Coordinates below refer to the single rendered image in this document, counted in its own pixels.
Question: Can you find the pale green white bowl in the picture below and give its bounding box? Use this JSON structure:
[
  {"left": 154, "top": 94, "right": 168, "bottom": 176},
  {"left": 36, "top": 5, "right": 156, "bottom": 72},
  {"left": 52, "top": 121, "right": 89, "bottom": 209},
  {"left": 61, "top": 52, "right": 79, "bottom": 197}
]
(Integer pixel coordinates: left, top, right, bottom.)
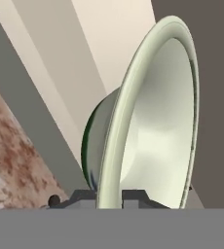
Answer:
[{"left": 80, "top": 15, "right": 201, "bottom": 210}]

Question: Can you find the grey cabinet door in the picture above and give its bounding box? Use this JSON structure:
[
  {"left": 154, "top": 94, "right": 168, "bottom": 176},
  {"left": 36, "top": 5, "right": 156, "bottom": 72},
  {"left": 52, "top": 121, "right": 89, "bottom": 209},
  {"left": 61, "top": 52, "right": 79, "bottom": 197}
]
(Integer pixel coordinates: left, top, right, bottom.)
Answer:
[{"left": 150, "top": 0, "right": 224, "bottom": 209}]

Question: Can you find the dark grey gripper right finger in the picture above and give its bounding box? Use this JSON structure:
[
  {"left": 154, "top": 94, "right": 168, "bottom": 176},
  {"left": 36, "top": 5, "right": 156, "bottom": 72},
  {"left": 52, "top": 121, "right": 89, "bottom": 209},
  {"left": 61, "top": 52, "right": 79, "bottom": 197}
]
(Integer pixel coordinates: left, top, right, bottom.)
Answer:
[{"left": 121, "top": 189, "right": 170, "bottom": 210}]

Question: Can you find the small black round knob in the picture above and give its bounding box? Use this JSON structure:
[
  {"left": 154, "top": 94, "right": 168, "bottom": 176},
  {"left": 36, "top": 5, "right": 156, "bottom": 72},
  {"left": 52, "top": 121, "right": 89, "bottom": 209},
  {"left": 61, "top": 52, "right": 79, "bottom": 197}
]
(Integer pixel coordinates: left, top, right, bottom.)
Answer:
[{"left": 48, "top": 194, "right": 61, "bottom": 208}]

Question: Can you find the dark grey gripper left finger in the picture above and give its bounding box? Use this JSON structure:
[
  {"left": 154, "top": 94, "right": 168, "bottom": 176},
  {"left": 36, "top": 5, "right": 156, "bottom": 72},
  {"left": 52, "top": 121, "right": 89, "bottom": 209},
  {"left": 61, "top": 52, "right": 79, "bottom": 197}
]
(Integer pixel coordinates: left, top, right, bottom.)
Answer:
[{"left": 47, "top": 189, "right": 100, "bottom": 210}]

